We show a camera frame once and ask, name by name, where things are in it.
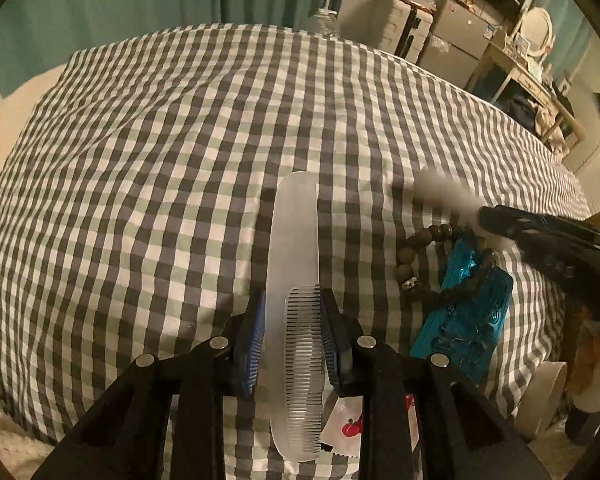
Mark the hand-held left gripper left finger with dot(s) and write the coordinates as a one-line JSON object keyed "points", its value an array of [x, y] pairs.
{"points": [[254, 345]]}

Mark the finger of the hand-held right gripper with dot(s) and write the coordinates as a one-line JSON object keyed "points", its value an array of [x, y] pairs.
{"points": [[540, 224], [560, 257]]}

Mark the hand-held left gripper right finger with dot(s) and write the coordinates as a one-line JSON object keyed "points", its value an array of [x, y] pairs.
{"points": [[330, 345]]}

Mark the translucent white comb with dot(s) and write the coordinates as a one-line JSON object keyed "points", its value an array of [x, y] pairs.
{"points": [[295, 240]]}

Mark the orange white cloth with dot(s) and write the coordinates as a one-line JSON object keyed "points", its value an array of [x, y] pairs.
{"points": [[597, 360]]}

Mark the white packet with red cherries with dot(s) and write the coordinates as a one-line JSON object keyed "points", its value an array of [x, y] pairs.
{"points": [[345, 425]]}

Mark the blue foil packet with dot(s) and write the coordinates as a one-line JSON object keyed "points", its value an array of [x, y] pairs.
{"points": [[460, 330]]}

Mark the white cylinder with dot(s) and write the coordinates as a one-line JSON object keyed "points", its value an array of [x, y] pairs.
{"points": [[547, 400]]}

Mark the wooden dressing desk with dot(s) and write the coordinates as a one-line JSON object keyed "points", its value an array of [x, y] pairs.
{"points": [[525, 80]]}

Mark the oval white mirror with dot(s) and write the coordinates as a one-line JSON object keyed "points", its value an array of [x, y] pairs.
{"points": [[536, 30]]}

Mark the silver mini fridge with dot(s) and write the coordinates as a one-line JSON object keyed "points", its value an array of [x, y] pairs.
{"points": [[460, 40]]}

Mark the checked bedsheet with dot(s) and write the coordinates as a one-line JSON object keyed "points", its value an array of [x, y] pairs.
{"points": [[155, 160]]}

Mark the white suitcase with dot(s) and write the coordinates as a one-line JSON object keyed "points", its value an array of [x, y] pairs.
{"points": [[407, 25]]}

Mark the clear glass bottle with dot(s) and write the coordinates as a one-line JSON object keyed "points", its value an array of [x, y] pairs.
{"points": [[322, 22]]}

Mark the green curtain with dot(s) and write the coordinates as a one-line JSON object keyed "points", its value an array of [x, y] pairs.
{"points": [[130, 0]]}

